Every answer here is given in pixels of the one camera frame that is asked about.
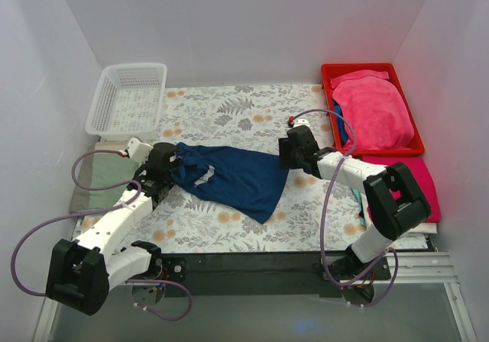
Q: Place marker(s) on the navy blue t shirt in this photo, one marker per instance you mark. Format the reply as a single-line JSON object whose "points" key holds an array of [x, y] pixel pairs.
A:
{"points": [[249, 181]]}

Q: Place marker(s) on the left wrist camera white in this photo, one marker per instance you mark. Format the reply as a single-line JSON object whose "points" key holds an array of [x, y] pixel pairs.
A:
{"points": [[136, 150]]}

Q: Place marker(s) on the aluminium rail frame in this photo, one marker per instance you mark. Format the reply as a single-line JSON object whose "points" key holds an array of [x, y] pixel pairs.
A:
{"points": [[420, 302]]}

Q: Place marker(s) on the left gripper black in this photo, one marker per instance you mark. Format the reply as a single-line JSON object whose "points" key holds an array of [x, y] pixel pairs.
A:
{"points": [[168, 162]]}

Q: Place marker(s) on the magenta folded t shirt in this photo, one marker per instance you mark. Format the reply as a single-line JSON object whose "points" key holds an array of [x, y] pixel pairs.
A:
{"points": [[422, 176]]}

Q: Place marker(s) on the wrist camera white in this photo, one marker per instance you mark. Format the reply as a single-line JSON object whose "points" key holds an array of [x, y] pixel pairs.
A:
{"points": [[136, 150], [296, 122]]}

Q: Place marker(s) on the white plastic basket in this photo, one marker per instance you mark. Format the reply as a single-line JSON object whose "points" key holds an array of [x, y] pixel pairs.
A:
{"points": [[128, 102]]}

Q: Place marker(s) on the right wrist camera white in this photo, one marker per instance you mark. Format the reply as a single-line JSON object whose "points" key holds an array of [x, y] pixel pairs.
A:
{"points": [[296, 122]]}

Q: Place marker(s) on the cream folded t shirt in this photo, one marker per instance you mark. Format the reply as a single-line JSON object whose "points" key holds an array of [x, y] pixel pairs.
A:
{"points": [[424, 228]]}

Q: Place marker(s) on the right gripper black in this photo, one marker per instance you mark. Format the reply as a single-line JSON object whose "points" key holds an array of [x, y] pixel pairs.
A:
{"points": [[285, 153]]}

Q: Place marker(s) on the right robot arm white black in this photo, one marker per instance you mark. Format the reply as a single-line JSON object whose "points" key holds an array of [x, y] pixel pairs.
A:
{"points": [[396, 201]]}

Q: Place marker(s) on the pink towel in bin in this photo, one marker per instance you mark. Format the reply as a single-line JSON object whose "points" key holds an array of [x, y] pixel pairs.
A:
{"points": [[375, 110]]}

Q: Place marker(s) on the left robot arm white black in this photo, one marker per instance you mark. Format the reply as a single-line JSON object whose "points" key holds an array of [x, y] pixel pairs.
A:
{"points": [[83, 271]]}

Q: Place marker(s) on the green folded cloth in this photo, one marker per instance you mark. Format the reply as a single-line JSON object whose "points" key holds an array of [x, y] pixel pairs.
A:
{"points": [[101, 170]]}

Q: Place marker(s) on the blue cloth in bin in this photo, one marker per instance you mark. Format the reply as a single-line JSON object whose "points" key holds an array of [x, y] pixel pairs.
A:
{"points": [[340, 123]]}

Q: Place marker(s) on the teal folded t shirt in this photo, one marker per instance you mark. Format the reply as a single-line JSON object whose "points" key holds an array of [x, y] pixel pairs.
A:
{"points": [[359, 201]]}

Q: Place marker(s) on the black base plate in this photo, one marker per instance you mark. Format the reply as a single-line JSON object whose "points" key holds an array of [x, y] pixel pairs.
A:
{"points": [[241, 274]]}

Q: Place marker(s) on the red plastic bin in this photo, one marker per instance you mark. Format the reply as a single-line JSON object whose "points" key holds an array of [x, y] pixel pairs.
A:
{"points": [[330, 71]]}

